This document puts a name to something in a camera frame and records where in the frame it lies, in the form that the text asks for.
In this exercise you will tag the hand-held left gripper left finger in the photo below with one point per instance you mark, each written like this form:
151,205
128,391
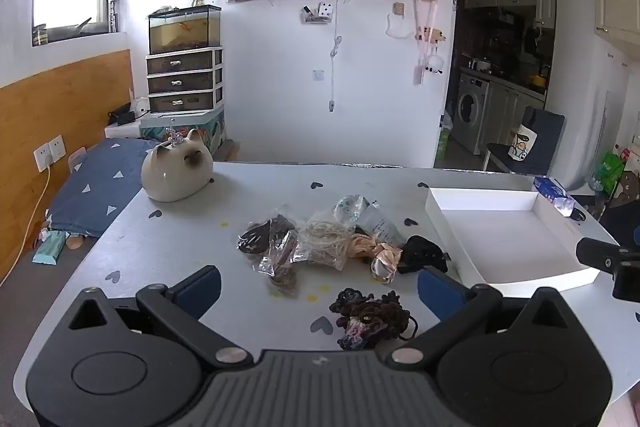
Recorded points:
199,292

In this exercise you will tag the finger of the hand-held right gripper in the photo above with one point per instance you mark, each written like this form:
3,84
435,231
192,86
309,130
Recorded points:
600,253

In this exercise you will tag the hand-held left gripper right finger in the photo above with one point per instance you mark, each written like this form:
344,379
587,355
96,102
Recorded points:
440,293

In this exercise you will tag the black scrunchie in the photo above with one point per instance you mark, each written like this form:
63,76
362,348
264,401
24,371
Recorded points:
420,253

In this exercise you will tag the dark multicolour crochet scrunchie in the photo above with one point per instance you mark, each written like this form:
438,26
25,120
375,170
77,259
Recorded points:
367,319

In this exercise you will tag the white shallow cardboard box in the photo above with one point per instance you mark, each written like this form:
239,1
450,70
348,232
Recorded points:
505,242

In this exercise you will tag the small black object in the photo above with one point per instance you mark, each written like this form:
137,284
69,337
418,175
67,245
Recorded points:
578,215

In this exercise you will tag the peach satin scrunchie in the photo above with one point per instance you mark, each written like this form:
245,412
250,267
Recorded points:
382,259

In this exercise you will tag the blue tissue pack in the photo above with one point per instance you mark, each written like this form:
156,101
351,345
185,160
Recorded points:
554,196

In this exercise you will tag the green package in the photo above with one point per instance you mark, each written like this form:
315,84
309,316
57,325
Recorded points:
611,169

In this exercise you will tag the blue patterned scrunchie packet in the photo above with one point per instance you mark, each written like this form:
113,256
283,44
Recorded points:
362,214

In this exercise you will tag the cream cat-shaped ornament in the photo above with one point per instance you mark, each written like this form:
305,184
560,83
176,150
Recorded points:
172,172

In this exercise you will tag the dark blue chair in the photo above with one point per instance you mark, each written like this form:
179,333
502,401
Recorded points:
545,142

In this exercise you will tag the white cartoon print bag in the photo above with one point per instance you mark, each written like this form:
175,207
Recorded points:
522,146

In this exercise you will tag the blue triangle print pillow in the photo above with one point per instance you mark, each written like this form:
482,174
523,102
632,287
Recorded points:
102,187

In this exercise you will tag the wooden stool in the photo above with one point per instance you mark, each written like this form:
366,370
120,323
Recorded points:
229,151

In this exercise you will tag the green bag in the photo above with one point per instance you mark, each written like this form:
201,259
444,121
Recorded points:
442,146

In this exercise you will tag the teal box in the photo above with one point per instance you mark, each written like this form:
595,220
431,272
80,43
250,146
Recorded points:
50,248

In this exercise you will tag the colourful painted cabinet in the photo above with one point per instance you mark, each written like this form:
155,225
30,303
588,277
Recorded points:
210,129

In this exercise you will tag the silver washing machine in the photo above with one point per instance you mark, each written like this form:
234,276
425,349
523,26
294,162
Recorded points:
471,112

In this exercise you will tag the black electronic device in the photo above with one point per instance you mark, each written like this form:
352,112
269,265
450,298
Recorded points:
121,114

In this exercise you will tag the white plastic drawer unit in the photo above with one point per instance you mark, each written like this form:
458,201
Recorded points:
184,81

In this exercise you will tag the hanging sheep plush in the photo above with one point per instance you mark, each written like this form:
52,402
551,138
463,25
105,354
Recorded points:
434,64

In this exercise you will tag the wooden hanging ornament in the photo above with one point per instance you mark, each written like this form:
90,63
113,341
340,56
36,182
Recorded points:
431,35

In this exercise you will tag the glass fish tank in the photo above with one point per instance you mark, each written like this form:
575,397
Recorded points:
184,29

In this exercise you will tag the clear playing card holder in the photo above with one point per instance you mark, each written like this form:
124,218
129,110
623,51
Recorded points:
316,13

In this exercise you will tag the white wall sockets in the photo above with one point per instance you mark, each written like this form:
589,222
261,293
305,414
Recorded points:
49,152

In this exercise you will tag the white wall switch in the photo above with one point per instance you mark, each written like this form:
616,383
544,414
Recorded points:
318,75

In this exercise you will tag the cream wall cabinet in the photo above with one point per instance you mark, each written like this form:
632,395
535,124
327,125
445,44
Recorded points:
617,4

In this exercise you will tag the small wooden wall clip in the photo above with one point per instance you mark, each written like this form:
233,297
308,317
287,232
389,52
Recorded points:
398,9

